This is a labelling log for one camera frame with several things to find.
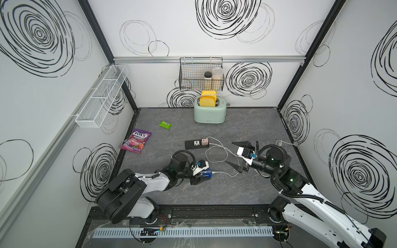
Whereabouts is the black power strip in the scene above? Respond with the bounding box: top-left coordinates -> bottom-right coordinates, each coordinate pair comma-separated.
185,139 -> 209,150

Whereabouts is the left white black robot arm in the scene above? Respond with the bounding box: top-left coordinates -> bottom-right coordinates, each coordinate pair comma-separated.
95,150 -> 212,224

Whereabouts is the pink USB charger adapter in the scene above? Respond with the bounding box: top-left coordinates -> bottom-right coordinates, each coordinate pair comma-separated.
201,138 -> 209,147

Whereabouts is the white slotted cable duct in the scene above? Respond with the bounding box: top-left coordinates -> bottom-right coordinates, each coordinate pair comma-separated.
93,226 -> 274,239

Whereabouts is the white lid clear jar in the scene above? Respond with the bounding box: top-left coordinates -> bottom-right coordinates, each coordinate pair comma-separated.
212,67 -> 224,91

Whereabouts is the mint green toaster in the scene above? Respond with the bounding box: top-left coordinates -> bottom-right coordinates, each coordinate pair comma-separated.
193,95 -> 227,124

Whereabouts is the yellow sponge front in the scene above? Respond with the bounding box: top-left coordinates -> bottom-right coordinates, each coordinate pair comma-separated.
199,95 -> 217,107

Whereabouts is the white USB charging cable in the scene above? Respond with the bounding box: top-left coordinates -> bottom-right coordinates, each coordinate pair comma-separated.
204,136 -> 241,178

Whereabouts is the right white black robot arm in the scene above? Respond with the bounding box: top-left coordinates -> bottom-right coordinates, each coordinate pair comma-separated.
233,141 -> 387,248

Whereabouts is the black wire basket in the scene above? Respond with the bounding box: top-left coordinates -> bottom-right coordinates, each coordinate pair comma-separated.
178,57 -> 225,92

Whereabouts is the yellow sponge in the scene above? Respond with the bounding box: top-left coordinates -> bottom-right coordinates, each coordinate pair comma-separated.
201,91 -> 217,102
199,95 -> 217,107

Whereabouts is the black lid spice jar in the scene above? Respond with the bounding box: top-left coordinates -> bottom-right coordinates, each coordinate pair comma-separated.
204,71 -> 212,91

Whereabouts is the yellow sponge back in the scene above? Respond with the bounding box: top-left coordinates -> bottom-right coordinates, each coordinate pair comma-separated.
201,91 -> 217,102

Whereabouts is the green candy packet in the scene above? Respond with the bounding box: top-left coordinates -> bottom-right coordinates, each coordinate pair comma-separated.
159,121 -> 172,130

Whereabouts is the white wire wall shelf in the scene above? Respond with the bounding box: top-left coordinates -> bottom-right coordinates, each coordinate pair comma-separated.
75,64 -> 128,128

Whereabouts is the blue electric shaver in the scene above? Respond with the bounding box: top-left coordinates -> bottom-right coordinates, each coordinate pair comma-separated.
200,169 -> 213,179

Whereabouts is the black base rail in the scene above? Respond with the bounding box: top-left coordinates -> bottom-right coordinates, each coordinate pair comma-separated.
130,204 -> 336,224

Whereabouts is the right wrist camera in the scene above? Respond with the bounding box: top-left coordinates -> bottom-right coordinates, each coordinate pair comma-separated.
237,146 -> 257,166

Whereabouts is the purple Fox's candy bag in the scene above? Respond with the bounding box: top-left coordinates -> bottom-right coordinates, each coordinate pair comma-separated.
121,128 -> 152,154

